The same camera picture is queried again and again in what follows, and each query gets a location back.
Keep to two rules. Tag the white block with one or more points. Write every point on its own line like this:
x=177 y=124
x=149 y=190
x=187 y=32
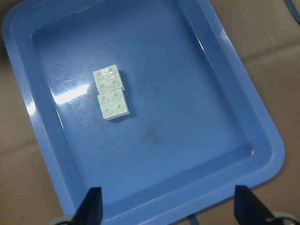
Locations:
x=113 y=104
x=108 y=79

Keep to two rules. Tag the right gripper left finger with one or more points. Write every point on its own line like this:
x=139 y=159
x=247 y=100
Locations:
x=90 y=212

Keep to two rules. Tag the blue plastic tray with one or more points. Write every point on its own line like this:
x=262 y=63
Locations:
x=196 y=126

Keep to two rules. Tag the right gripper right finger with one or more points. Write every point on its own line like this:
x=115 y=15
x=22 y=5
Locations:
x=249 y=210

